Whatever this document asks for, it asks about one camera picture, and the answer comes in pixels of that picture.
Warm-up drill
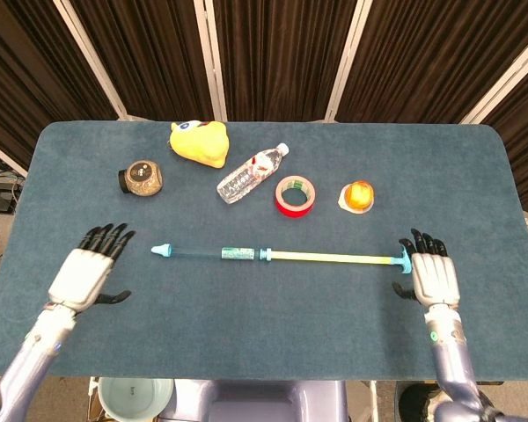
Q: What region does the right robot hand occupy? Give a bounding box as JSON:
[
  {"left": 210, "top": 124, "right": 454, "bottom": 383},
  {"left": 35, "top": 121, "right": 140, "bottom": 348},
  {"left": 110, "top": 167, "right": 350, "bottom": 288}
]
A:
[{"left": 392, "top": 228, "right": 461, "bottom": 311}]

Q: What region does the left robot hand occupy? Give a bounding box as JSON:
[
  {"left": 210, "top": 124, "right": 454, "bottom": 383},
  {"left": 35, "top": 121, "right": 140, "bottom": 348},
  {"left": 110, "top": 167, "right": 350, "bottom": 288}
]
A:
[{"left": 48, "top": 222, "right": 136, "bottom": 314}]

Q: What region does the long green blue pump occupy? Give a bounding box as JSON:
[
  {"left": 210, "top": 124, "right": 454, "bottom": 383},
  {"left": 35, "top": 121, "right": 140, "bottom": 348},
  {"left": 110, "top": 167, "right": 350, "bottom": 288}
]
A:
[{"left": 270, "top": 244, "right": 414, "bottom": 275}]

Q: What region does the orange fruit jelly cup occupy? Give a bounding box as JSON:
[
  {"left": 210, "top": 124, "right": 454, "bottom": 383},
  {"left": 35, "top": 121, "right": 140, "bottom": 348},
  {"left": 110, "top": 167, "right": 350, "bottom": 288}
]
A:
[{"left": 338, "top": 179, "right": 376, "bottom": 215}]

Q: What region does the glass jar with black lid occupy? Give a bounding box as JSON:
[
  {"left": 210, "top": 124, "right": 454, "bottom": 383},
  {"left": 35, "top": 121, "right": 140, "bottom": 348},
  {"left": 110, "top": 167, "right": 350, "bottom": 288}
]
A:
[{"left": 117, "top": 159, "right": 165, "bottom": 197}]

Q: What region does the black round container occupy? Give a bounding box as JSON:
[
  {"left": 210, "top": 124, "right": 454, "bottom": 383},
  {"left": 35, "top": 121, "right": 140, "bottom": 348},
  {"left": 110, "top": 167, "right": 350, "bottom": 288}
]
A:
[{"left": 395, "top": 382, "right": 444, "bottom": 422}]

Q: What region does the pale green plastic basin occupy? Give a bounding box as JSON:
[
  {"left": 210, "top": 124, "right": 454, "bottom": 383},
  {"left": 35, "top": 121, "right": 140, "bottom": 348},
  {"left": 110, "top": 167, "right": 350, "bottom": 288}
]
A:
[{"left": 97, "top": 376, "right": 175, "bottom": 422}]

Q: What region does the red tape roll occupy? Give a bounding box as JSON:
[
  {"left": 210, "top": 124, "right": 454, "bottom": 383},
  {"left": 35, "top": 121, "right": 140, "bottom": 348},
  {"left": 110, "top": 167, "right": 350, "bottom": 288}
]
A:
[{"left": 275, "top": 174, "right": 317, "bottom": 217}]

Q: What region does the blue tablecloth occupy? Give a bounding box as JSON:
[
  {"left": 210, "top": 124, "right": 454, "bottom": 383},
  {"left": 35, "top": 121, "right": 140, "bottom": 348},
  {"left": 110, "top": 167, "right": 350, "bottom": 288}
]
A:
[{"left": 0, "top": 120, "right": 528, "bottom": 382}]

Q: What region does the yellow plush toy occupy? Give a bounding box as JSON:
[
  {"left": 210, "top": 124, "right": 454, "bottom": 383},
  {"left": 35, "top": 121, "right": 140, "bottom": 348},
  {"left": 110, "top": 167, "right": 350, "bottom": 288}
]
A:
[{"left": 169, "top": 120, "right": 231, "bottom": 169}]

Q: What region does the clear plastic water bottle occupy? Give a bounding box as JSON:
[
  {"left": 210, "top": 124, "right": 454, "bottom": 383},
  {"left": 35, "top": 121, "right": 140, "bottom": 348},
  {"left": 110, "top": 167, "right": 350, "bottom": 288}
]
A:
[{"left": 216, "top": 142, "right": 290, "bottom": 206}]

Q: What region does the brown folding screen panel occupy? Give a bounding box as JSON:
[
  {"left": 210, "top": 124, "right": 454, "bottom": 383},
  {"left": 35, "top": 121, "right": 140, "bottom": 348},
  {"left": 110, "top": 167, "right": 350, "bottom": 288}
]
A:
[
  {"left": 329, "top": 0, "right": 528, "bottom": 127},
  {"left": 55, "top": 0, "right": 224, "bottom": 122},
  {"left": 0, "top": 0, "right": 127, "bottom": 177},
  {"left": 197, "top": 0, "right": 370, "bottom": 123}
]

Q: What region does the lavender robot torso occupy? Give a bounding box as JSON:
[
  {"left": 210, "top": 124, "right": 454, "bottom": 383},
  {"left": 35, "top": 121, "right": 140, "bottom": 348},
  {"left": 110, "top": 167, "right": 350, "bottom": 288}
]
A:
[{"left": 171, "top": 378, "right": 351, "bottom": 422}]

